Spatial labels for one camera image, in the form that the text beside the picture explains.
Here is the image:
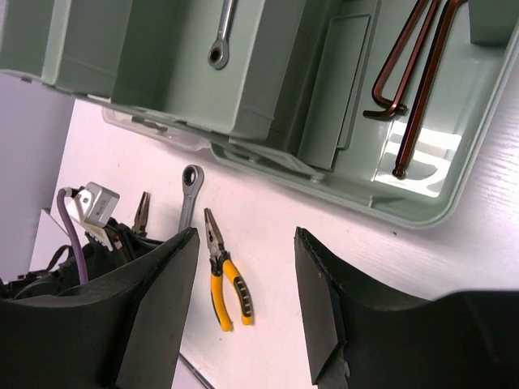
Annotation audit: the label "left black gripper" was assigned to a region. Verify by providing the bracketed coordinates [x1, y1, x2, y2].
[0, 218, 167, 301]

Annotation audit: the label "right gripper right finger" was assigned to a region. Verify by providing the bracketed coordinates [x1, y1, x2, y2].
[294, 228, 518, 388]

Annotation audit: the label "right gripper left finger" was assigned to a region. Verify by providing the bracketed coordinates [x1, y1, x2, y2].
[1, 228, 199, 388]

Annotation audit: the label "yellow-handled pliers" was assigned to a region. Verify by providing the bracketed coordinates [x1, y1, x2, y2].
[204, 207, 254, 332]
[131, 191, 151, 237]

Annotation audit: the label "large silver ratchet wrench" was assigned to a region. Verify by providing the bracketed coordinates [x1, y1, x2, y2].
[178, 165, 204, 233]

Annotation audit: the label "small silver wrench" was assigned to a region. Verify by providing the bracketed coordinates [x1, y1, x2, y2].
[208, 0, 236, 71]

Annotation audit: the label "green cantilever toolbox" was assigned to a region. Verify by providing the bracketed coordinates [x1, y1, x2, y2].
[1, 1, 518, 229]

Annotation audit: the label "bent brown hex key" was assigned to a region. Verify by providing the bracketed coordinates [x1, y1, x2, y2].
[363, 0, 438, 120]

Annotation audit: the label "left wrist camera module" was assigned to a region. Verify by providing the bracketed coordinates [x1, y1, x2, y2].
[66, 182, 120, 228]

